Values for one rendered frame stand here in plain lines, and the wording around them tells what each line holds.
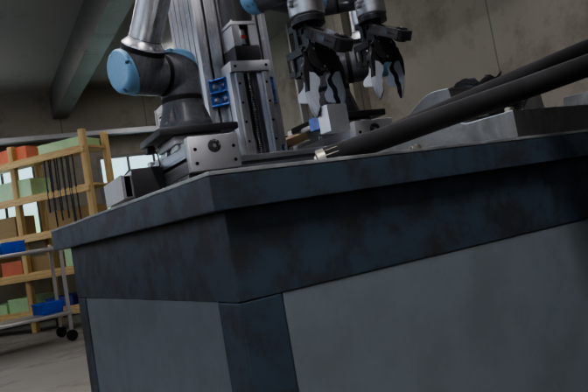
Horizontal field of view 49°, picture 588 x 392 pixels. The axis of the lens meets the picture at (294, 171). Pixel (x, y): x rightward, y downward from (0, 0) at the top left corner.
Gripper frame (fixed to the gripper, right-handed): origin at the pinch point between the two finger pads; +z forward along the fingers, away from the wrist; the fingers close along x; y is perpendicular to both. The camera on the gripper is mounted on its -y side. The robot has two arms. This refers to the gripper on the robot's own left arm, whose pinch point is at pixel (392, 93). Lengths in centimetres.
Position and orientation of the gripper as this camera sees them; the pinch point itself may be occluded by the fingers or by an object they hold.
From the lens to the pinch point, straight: 159.6
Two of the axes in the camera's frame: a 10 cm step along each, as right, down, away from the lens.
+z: 1.7, 9.8, -0.8
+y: -5.3, 1.6, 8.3
